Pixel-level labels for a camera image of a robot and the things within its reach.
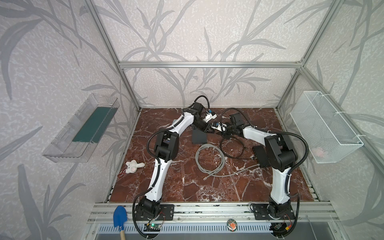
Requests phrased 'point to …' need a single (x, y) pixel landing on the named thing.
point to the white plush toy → (133, 165)
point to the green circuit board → (152, 227)
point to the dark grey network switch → (199, 136)
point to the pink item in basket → (318, 151)
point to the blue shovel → (120, 217)
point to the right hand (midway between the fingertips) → (218, 125)
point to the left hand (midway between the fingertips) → (215, 127)
